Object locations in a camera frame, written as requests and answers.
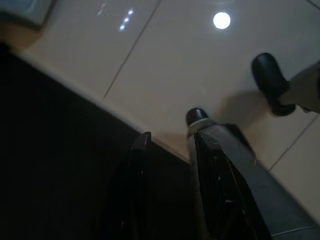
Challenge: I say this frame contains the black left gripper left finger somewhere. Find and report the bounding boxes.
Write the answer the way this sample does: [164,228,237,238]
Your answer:
[97,131,153,240]

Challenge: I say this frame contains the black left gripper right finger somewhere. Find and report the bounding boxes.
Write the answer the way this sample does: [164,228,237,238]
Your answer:
[193,129,274,240]

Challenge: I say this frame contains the dark teal fridge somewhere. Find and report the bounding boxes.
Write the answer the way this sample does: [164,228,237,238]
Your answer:
[0,0,58,31]

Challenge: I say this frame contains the black floor mat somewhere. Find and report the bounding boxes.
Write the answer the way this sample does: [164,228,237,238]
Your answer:
[0,41,198,240]

